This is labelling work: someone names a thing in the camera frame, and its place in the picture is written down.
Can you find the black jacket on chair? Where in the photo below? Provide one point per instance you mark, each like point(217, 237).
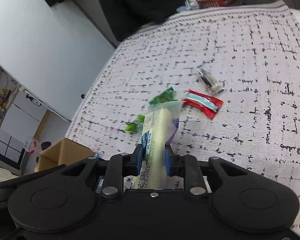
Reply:
point(127, 16)

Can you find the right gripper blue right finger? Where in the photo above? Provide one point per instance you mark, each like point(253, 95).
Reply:
point(188, 168)

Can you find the small clear black packet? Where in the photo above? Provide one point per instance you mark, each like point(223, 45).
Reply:
point(213, 85)

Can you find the black slipper on floor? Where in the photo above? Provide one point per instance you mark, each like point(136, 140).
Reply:
point(45, 145)

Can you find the long white cake packet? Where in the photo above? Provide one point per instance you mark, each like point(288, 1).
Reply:
point(159, 128)

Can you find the grey door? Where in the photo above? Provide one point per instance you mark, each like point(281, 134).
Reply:
point(93, 11)

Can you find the brown cardboard box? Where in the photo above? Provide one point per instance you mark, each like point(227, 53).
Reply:
point(64, 151)

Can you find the white kitchen cabinet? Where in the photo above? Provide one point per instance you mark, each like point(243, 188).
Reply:
point(21, 121)

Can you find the white black patterned blanket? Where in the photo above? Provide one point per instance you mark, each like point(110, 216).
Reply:
point(233, 74)

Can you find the blue green snack packet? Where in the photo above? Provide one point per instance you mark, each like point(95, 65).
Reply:
point(99, 174)

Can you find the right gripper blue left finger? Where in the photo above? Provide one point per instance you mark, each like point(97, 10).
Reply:
point(119, 167)

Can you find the red teal snack packet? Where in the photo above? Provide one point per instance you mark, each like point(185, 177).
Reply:
point(209, 105)

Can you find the water bottle pack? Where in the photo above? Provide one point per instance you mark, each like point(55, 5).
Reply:
point(31, 145)

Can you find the green candy packet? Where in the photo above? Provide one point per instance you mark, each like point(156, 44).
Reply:
point(136, 126)
point(166, 96)

